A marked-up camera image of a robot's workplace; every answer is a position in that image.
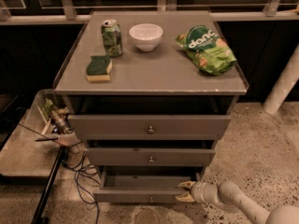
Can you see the green soda can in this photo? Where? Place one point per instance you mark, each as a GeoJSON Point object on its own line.
{"type": "Point", "coordinates": [111, 34]}

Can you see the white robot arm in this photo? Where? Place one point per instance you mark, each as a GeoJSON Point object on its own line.
{"type": "Point", "coordinates": [227, 196]}

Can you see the grey drawer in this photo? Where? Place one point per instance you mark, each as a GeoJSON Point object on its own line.
{"type": "Point", "coordinates": [149, 127]}
{"type": "Point", "coordinates": [149, 185]}
{"type": "Point", "coordinates": [150, 156]}

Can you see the green yellow sponge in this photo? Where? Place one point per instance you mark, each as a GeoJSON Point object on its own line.
{"type": "Point", "coordinates": [99, 68]}

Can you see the grey top drawer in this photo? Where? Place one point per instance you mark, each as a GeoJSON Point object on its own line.
{"type": "Point", "coordinates": [149, 127]}

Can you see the black metal stand leg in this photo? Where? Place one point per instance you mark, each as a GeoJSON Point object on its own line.
{"type": "Point", "coordinates": [37, 218]}

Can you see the white ceramic bowl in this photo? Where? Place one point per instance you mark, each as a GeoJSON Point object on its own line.
{"type": "Point", "coordinates": [146, 36]}

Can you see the grey middle drawer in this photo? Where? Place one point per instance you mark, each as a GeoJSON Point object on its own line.
{"type": "Point", "coordinates": [150, 156]}

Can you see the grey bottom drawer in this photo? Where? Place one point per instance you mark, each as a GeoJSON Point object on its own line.
{"type": "Point", "coordinates": [149, 185]}

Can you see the grey drawer cabinet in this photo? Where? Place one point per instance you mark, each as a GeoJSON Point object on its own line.
{"type": "Point", "coordinates": [159, 82]}

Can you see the green chip bag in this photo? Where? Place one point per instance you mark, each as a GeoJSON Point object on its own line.
{"type": "Point", "coordinates": [207, 50]}

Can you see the metal window railing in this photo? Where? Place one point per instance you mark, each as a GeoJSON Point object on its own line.
{"type": "Point", "coordinates": [79, 11]}

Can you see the clear plastic bin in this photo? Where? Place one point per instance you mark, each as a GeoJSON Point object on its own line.
{"type": "Point", "coordinates": [46, 124]}

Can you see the clutter items in bin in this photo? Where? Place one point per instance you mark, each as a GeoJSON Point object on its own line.
{"type": "Point", "coordinates": [57, 117]}

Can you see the white diagonal pole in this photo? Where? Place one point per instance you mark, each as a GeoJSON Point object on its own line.
{"type": "Point", "coordinates": [286, 81]}

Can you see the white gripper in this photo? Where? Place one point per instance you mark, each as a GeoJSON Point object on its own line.
{"type": "Point", "coordinates": [199, 190]}

